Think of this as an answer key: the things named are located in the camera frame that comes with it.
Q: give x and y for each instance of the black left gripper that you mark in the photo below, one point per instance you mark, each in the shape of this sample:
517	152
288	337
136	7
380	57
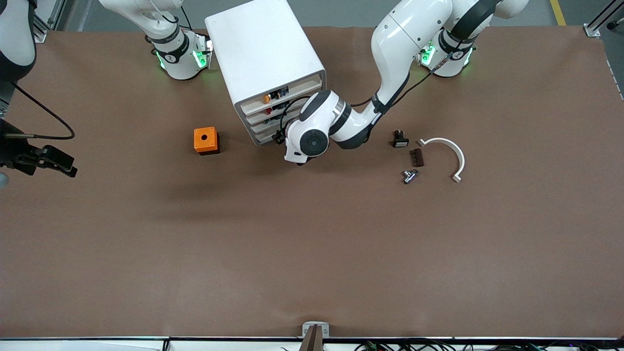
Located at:
280	137

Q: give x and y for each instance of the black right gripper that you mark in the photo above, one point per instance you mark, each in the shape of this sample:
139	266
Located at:
14	152

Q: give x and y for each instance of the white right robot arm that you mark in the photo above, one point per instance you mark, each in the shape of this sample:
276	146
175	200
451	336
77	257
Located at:
178	58

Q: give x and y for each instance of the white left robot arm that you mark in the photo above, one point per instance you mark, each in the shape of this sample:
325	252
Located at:
404	34

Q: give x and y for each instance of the silver metal fitting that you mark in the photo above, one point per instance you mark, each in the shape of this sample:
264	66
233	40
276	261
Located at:
409	176

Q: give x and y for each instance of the dark brown terminal block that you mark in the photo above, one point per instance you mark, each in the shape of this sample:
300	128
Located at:
417	157

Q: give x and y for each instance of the white curved pipe clamp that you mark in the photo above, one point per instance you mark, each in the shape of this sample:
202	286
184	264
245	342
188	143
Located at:
460	158

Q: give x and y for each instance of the red push button switch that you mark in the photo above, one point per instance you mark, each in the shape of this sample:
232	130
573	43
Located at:
268	111

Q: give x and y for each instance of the orange push button switch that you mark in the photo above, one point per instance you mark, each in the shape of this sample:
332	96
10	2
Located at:
266	98

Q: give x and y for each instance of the orange button enclosure box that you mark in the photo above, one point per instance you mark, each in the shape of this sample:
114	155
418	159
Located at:
209	144

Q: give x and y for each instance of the black switch with white face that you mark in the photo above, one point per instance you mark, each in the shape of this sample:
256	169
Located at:
399	141

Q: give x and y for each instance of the aluminium frame profile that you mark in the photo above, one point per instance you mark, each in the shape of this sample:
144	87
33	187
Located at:
41	34
592	30

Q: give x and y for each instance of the grey metal bracket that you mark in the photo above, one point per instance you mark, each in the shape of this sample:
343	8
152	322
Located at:
306	329

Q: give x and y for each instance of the brown post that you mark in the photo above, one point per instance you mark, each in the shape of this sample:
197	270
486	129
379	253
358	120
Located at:
312	341

